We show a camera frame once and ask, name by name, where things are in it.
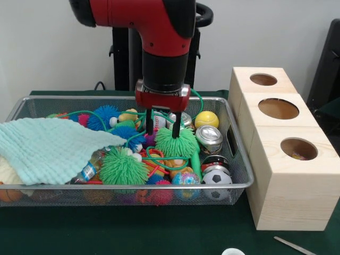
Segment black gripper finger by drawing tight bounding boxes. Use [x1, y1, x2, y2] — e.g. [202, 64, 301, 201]
[145, 108, 154, 135]
[172, 110, 183, 139]

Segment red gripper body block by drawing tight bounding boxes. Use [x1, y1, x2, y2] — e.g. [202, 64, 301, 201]
[134, 79, 191, 112]

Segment green spiky rubber ball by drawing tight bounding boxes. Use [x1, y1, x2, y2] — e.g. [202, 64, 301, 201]
[154, 127, 200, 159]

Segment mint green knitted cloth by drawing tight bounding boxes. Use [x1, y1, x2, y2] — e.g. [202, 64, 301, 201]
[0, 117, 128, 186]

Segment multicoloured patterned cloth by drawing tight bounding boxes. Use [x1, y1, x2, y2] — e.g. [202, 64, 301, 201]
[291, 151, 309, 161]

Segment wooden box with three holes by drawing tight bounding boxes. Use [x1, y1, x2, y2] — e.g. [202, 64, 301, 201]
[227, 66, 340, 231]

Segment white toy baseball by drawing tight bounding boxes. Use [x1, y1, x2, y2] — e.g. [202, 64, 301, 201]
[152, 112, 167, 130]

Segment yellow ball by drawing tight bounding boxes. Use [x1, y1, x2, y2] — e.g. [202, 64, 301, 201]
[194, 110, 219, 130]

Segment silver soda can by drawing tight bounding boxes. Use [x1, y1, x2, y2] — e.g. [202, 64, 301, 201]
[195, 125, 224, 155]

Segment blue spiky ball with eyes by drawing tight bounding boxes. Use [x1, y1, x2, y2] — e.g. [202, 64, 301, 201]
[87, 105, 122, 132]

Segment green spiky ball with eyes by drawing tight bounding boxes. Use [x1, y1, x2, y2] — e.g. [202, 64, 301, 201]
[99, 147, 149, 186]

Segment colourful globe ball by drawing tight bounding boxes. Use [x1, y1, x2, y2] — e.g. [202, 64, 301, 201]
[171, 171, 201, 201]

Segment black white toy soccer ball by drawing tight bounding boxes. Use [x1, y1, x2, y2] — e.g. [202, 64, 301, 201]
[201, 171, 233, 200]

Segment metal scissors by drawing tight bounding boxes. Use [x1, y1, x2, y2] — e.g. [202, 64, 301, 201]
[273, 235, 313, 255]

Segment green skipping rope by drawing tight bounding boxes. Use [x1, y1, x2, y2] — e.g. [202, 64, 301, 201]
[62, 89, 204, 184]

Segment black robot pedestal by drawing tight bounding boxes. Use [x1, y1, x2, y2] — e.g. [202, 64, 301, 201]
[108, 2, 214, 92]

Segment wire mesh bin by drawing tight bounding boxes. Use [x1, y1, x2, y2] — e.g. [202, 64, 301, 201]
[0, 96, 255, 208]

